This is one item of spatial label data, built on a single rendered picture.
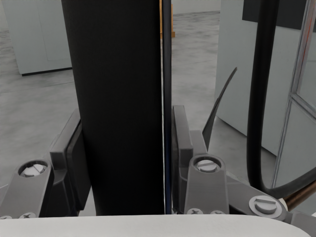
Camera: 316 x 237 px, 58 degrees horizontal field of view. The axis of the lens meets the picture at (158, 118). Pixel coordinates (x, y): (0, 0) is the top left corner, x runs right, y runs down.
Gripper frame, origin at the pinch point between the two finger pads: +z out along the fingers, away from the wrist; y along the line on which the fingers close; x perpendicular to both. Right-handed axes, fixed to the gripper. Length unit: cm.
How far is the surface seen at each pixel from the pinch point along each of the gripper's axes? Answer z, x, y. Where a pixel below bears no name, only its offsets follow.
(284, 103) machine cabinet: 209, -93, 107
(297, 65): 125, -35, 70
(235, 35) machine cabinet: 273, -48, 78
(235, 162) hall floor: 205, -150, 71
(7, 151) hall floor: 235, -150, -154
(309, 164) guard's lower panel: 98, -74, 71
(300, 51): 126, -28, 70
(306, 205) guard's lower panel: 91, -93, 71
